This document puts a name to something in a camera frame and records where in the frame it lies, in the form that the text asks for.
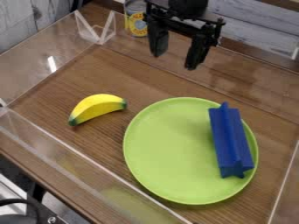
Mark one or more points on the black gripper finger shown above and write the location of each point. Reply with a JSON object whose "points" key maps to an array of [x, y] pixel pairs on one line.
{"points": [[158, 37], [200, 45]]}

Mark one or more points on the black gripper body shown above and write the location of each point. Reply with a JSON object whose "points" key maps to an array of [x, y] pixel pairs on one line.
{"points": [[184, 16]]}

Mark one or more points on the yellow toy banana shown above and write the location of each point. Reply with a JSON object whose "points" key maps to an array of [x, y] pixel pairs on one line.
{"points": [[94, 106]]}

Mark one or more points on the green round plate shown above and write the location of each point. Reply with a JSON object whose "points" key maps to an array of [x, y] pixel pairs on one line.
{"points": [[170, 153]]}

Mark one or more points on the yellow labelled tin can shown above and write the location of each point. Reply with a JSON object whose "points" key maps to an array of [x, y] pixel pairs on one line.
{"points": [[135, 23]]}

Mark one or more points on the blue star-shaped block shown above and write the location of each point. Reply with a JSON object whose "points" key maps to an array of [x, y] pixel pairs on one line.
{"points": [[230, 141]]}

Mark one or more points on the black metal stand base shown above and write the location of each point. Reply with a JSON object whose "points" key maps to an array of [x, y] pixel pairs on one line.
{"points": [[37, 210]]}

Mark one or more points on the clear acrylic triangle bracket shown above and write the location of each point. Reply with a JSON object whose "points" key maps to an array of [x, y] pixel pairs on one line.
{"points": [[94, 33]]}

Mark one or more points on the clear acrylic front wall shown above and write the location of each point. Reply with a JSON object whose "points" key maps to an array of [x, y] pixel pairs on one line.
{"points": [[84, 184]]}

